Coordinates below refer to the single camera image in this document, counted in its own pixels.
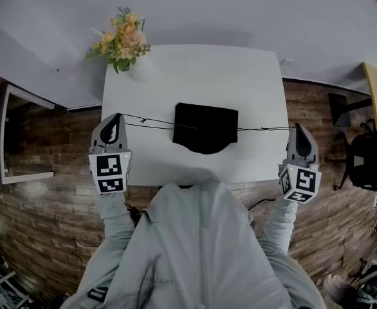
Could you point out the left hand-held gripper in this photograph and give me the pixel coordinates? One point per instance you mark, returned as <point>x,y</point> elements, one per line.
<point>109,169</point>

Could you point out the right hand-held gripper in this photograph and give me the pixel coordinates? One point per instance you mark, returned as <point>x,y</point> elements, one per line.
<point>299,180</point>

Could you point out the person's right forearm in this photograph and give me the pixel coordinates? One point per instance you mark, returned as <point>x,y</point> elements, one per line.
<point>281,224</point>

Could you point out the person's left forearm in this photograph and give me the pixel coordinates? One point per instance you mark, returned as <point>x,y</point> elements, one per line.
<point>116,214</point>

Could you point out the black monitor stand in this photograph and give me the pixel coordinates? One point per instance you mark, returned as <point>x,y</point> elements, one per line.
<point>339,108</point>

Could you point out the white vase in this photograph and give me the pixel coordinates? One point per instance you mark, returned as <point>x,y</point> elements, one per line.
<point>141,71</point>

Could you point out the black office chair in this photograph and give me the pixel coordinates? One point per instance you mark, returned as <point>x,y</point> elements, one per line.
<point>370,159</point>

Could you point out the yellow artificial flower bouquet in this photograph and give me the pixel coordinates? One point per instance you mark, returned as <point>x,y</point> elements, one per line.
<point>124,40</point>

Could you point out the person's light grey jacket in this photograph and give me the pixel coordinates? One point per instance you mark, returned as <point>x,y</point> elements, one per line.
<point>195,246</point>

